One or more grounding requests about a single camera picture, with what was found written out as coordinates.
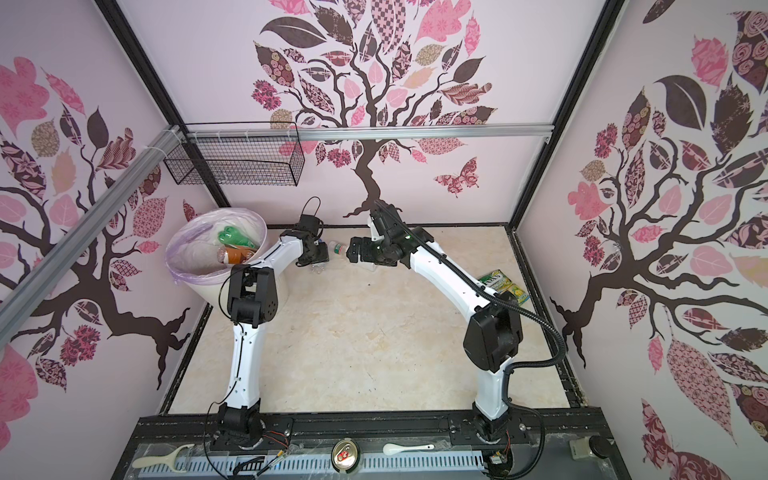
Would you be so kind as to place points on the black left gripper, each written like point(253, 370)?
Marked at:
point(321, 256)

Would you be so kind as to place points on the white flower label tea bottle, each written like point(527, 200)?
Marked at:
point(337, 248)

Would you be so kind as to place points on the black wire basket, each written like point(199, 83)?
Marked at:
point(260, 153)

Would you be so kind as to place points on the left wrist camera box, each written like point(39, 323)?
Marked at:
point(310, 224)

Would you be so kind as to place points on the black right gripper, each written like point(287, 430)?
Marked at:
point(365, 245)

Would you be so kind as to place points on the white bin with pink liner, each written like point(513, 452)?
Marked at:
point(194, 255)

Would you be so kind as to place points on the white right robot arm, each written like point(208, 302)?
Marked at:
point(494, 331)

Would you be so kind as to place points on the white plastic spoon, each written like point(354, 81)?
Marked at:
point(391, 449)

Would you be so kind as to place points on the white slotted cable duct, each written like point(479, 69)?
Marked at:
point(313, 466)

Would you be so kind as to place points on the small beige box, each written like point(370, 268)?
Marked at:
point(581, 449)

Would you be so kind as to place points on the green Fox's candy bag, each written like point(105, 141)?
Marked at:
point(499, 283)

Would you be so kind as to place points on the green Sprite bottle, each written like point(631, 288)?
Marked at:
point(232, 236)

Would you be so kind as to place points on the white vegetable peeler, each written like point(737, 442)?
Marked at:
point(168, 460)

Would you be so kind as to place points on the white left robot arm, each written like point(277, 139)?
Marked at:
point(251, 303)

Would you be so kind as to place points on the silver drink can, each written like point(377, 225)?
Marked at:
point(345, 456)

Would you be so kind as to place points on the clear Pepsi bottle blue label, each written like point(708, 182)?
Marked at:
point(318, 268)

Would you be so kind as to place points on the brown Nescafe bottle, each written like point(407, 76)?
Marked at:
point(234, 255)

